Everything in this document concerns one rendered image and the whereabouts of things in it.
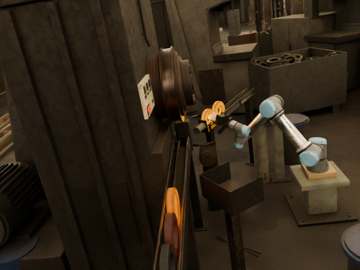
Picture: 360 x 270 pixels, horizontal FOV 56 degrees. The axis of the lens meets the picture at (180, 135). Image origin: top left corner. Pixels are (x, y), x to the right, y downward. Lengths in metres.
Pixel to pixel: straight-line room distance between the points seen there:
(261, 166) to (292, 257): 0.94
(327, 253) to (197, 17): 3.40
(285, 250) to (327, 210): 0.50
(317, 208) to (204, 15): 3.01
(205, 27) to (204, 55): 0.37
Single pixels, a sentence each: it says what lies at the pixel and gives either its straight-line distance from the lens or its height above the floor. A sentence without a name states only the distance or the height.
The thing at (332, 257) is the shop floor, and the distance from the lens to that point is 2.40.
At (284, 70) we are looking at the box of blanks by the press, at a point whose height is 0.68.
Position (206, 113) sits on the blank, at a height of 0.76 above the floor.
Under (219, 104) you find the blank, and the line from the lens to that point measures 2.81.
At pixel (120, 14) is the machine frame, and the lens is 1.66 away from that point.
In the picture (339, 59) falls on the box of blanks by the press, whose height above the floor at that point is 0.68.
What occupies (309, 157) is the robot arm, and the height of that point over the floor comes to 0.52.
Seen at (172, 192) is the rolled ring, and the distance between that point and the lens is 1.58.
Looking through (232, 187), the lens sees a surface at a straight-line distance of 1.91.
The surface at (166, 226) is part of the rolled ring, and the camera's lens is 1.42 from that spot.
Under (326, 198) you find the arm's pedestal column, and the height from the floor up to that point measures 0.14.
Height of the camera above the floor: 1.56
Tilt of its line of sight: 20 degrees down
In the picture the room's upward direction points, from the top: 10 degrees counter-clockwise
